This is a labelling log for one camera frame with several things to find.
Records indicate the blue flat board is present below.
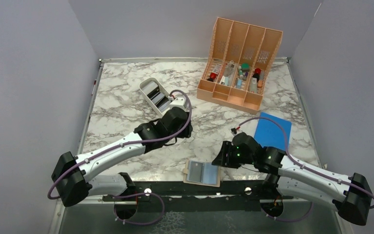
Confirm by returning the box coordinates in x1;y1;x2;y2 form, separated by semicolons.
254;112;292;151

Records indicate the purple cable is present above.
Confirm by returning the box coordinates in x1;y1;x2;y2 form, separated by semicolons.
231;117;374;223
47;90;193;226

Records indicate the red capped black bottle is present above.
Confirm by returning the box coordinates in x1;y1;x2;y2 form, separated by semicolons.
207;73;218;82

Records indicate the stack of cards in tray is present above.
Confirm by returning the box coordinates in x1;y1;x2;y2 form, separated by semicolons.
142;81;172;113

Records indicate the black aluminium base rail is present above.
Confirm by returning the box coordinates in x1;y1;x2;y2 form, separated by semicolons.
94;180;300;213

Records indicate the red capped bottle right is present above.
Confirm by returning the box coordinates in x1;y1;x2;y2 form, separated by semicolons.
252;68;262;82

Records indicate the peach plastic desk organizer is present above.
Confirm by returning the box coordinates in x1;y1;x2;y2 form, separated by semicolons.
197;18;283;114

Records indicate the green capped bottle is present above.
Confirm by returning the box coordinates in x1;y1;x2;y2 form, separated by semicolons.
241;63;250;72

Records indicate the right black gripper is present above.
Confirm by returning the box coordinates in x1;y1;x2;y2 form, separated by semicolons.
212;140;255;168

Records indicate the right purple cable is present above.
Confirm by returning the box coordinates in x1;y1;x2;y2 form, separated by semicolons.
231;117;374;223

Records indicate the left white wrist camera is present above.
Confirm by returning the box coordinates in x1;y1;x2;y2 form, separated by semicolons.
169;97;188;111

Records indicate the white oblong plastic tray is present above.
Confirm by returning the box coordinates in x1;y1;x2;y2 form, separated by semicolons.
139;77;175;118

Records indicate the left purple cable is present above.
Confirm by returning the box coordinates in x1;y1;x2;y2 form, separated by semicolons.
47;90;193;226

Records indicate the black credit card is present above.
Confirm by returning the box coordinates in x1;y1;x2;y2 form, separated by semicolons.
187;161;204;183

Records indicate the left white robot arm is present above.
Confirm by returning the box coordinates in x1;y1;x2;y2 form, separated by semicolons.
47;107;192;207

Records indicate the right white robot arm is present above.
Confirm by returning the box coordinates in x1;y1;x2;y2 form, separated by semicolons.
212;133;372;226

